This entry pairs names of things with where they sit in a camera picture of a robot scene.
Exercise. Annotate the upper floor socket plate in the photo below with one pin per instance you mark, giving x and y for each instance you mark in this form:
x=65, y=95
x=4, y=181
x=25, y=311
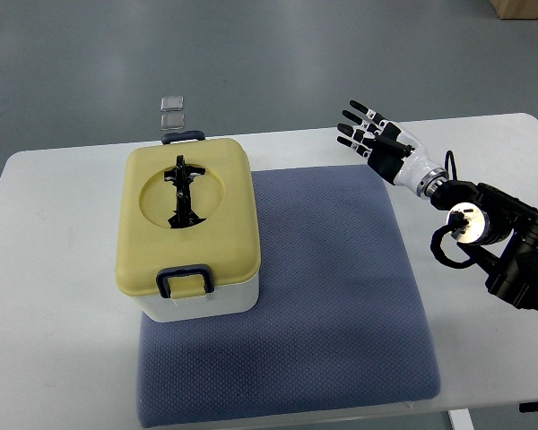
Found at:
x=172, y=103

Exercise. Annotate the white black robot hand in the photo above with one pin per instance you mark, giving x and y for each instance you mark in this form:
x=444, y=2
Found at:
x=392, y=152

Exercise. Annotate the white storage box base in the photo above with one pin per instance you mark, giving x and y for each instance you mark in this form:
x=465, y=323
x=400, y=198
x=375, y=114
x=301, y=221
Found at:
x=212, y=301

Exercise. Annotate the yellow storage box lid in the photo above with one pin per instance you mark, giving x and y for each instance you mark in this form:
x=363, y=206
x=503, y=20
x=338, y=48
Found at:
x=188, y=222

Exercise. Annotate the blue grey cushion mat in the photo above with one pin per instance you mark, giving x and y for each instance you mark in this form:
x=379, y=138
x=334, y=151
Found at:
x=339, y=322

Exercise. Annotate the brown cardboard box corner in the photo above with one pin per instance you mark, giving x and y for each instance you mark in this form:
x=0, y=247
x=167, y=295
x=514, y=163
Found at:
x=516, y=9

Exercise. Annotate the white table leg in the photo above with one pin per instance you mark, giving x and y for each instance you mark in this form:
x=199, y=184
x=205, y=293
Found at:
x=460, y=419

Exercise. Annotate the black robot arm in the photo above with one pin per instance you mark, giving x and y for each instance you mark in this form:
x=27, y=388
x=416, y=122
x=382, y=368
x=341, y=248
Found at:
x=493, y=230

